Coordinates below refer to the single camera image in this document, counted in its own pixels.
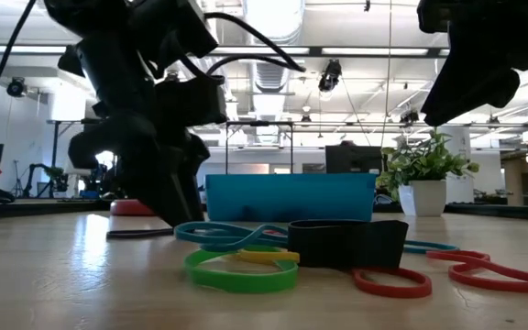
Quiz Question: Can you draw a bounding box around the thin hanging cable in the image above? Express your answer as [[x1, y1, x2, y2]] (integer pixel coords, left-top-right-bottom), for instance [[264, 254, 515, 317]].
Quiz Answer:
[[381, 0, 393, 149]]

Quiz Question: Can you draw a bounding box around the yellow rubber band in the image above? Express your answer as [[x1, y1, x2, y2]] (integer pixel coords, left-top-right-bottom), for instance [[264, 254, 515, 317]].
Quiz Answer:
[[225, 249, 301, 268]]

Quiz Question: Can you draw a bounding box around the black ceiling camera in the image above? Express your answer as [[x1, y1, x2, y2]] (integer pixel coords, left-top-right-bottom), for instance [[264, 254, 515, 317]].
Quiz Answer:
[[317, 59, 344, 93]]

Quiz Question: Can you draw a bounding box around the black ceiling spotlight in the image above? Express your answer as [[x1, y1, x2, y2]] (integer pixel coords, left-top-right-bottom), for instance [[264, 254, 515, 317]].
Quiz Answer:
[[5, 76, 28, 99], [400, 109, 421, 126]]

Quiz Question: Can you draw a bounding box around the black overhead crossbar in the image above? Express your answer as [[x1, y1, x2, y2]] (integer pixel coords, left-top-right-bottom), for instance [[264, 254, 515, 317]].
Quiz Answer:
[[0, 43, 451, 60]]

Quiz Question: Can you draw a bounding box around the teal rubber band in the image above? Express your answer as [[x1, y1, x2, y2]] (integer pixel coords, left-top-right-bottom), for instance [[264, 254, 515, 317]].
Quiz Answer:
[[173, 221, 290, 254], [403, 239, 460, 256]]

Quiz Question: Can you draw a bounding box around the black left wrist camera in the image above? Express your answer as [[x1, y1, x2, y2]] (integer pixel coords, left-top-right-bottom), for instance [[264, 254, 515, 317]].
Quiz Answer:
[[153, 75, 228, 127]]

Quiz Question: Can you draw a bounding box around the brown rubber band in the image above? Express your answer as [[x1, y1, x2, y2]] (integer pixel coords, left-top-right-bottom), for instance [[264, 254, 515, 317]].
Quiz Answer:
[[105, 227, 175, 240]]

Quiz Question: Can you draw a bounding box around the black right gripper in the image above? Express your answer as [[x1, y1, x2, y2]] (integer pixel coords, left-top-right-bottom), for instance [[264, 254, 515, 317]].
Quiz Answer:
[[420, 0, 528, 127]]

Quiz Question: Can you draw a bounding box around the blue plastic bin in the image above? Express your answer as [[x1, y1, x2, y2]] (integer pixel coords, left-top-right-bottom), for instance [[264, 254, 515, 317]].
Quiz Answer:
[[204, 172, 379, 223]]

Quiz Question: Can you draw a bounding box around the green rubber band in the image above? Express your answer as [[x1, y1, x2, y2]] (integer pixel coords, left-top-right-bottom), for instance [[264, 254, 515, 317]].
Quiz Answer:
[[182, 249, 301, 296]]

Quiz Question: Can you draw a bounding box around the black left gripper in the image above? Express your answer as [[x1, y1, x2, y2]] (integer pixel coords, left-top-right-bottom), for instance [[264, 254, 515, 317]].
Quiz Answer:
[[68, 59, 210, 228]]

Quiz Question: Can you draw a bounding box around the red desk lamp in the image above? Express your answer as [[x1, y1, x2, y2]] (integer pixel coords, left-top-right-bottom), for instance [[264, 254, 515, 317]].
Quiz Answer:
[[110, 198, 155, 217]]

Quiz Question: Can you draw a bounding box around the wide black rubber band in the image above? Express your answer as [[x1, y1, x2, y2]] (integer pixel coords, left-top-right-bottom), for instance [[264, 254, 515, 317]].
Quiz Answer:
[[287, 218, 410, 270]]

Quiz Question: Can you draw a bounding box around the black left camera cable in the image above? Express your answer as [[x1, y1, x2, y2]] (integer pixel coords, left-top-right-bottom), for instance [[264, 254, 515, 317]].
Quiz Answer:
[[179, 11, 307, 79]]

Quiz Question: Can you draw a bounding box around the green plant in white pot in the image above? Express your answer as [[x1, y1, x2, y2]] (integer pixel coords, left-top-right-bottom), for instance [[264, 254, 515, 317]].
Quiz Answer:
[[376, 127, 480, 218]]

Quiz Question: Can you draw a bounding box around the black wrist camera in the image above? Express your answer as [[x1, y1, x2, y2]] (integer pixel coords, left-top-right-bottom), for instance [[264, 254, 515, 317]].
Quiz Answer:
[[417, 0, 452, 34], [153, 75, 228, 127]]

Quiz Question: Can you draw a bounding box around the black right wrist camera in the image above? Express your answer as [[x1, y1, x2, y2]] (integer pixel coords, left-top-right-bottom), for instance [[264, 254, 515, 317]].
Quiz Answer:
[[417, 0, 452, 34]]

